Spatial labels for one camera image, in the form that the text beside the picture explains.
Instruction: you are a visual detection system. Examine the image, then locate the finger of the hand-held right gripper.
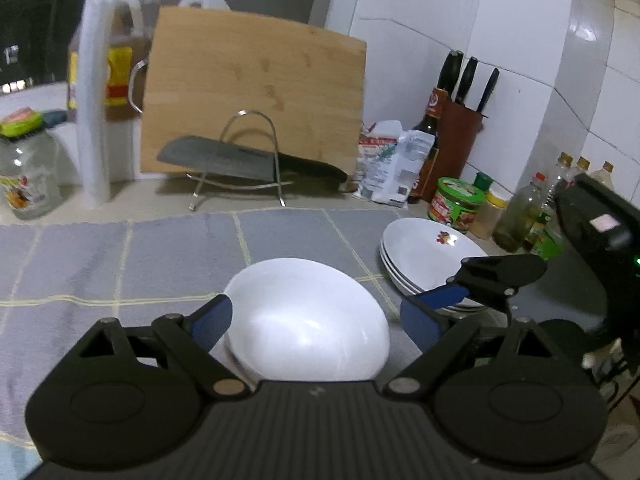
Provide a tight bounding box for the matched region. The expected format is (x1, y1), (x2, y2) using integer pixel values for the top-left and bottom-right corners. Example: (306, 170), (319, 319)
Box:
(414, 254), (548, 325)

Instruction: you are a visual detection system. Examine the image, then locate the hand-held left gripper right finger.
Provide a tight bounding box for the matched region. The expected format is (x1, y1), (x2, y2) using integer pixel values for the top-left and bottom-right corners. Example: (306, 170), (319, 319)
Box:
(382, 296), (553, 402)

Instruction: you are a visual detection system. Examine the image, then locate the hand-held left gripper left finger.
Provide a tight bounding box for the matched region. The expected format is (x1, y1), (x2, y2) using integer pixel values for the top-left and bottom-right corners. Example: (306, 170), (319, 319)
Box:
(77, 294), (251, 402)

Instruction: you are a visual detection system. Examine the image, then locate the white fruit print plate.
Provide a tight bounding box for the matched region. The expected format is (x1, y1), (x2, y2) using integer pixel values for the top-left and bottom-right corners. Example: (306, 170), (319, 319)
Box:
(382, 217), (489, 307)
(387, 265), (489, 315)
(380, 247), (484, 309)

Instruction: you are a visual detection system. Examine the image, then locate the white floral bowl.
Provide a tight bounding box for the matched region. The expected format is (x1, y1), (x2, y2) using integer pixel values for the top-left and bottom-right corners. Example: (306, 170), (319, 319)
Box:
(222, 258), (391, 382)
(223, 332), (264, 382)

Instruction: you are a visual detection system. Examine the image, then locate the green plastic bottle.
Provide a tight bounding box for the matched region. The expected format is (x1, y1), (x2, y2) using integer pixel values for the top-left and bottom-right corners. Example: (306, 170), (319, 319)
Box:
(530, 200), (567, 261)

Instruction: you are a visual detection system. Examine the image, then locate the grey checked counter mat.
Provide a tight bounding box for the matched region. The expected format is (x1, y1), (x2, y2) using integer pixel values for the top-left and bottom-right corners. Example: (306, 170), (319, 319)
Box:
(0, 208), (492, 461)

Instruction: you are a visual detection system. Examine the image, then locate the green lid sauce jar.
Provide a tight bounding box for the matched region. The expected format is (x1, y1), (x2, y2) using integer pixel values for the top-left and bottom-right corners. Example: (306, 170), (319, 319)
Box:
(428, 176), (486, 234)

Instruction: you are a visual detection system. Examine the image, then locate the yellow lid bottle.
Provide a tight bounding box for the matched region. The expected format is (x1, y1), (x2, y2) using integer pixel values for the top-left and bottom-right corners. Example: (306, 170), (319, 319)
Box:
(469, 190), (509, 241)

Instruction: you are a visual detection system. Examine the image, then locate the dark sauce bottle red label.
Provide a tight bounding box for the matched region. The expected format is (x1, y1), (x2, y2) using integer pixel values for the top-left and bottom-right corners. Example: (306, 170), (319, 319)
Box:
(407, 87), (454, 205)

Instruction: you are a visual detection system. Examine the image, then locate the white printed plastic bag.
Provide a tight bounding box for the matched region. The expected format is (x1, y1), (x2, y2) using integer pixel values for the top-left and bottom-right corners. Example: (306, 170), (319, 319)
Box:
(352, 120), (436, 209)

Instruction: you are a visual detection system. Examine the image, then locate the brown knife block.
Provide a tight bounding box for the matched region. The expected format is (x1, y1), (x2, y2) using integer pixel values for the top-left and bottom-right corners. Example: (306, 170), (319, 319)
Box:
(440, 97), (484, 194)

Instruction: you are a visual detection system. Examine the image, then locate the glass jar with green lid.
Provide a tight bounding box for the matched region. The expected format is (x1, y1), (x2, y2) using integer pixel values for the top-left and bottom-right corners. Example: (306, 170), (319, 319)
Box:
(0, 108), (64, 220)

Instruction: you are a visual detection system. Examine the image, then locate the wooden cutting board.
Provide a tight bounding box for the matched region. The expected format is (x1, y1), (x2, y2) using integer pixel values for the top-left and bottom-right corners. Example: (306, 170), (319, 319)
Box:
(140, 6), (368, 184)

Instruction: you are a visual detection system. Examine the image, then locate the cooking oil bottle yellow label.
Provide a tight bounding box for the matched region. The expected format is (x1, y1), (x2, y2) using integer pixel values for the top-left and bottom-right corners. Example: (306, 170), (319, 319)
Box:
(67, 0), (152, 122)

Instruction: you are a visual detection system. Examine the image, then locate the cleaver with black handle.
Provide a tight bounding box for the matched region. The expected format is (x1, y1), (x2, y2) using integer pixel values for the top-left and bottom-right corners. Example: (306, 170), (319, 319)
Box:
(156, 135), (349, 184)

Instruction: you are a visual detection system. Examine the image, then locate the metal wire rack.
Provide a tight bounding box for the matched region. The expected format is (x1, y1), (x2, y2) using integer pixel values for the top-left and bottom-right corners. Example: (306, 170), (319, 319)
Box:
(187, 110), (296, 211)

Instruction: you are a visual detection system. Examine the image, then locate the black knife handle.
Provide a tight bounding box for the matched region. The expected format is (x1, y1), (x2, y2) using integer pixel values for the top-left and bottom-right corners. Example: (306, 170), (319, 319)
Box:
(475, 67), (501, 114)
(454, 56), (479, 107)
(437, 50), (464, 102)

